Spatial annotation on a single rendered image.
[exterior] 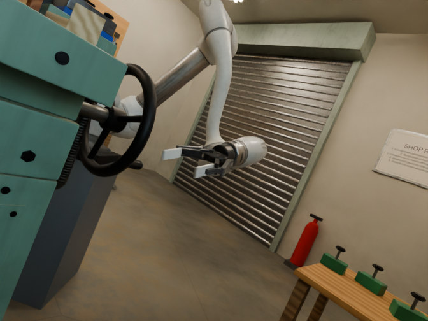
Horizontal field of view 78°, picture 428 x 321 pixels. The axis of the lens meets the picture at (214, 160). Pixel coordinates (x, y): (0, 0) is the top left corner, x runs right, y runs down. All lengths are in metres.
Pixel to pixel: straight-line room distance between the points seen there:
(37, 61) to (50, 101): 0.10
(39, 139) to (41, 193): 0.08
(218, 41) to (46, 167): 0.82
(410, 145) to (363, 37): 1.19
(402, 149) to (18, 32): 2.99
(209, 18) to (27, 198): 0.90
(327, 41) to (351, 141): 1.16
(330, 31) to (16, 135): 3.37
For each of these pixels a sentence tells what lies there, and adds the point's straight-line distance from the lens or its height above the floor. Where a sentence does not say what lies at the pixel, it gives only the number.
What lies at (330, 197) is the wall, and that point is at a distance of 3.11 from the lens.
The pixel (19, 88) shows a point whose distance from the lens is 0.42.
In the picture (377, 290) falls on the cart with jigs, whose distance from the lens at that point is 1.49.
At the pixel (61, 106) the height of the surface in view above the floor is 0.81.
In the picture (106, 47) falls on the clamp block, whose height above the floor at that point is 0.94.
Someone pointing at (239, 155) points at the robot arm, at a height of 0.85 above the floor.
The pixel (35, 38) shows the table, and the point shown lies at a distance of 0.34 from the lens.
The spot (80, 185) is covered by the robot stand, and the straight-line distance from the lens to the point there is 1.11.
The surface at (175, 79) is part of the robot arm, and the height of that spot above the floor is 1.06.
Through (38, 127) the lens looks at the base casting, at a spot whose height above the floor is 0.78.
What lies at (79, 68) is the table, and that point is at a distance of 0.35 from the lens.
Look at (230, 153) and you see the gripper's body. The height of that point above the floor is 0.85.
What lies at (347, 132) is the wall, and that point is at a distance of 3.22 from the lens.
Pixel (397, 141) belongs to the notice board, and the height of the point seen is 1.59.
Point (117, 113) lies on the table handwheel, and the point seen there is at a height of 0.83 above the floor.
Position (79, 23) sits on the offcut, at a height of 0.92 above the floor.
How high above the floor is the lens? 0.85
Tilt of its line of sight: 3 degrees down
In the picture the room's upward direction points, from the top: 23 degrees clockwise
